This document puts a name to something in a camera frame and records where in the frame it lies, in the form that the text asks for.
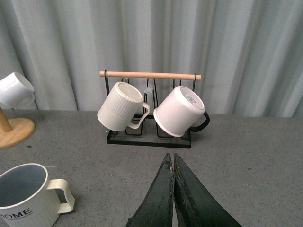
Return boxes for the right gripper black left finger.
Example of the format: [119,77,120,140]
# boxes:
[126,153,175,227]

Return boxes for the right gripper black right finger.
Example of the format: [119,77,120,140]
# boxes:
[174,153,240,227]

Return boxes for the cream HOME mug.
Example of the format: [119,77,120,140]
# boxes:
[0,163,75,227]

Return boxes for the cream ribbed hanging mug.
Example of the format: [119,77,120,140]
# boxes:
[97,82,150,131]

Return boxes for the wooden mug tree stand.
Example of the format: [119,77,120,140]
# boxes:
[0,108,36,149]

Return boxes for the grey curtain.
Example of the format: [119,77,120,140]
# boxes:
[0,0,303,117]

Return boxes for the white mug on tree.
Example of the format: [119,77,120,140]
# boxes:
[0,72,35,108]

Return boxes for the white mug black handle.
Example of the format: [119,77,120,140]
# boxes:
[153,86,210,137]

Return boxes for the black wire mug rack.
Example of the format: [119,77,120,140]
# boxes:
[99,70,202,148]

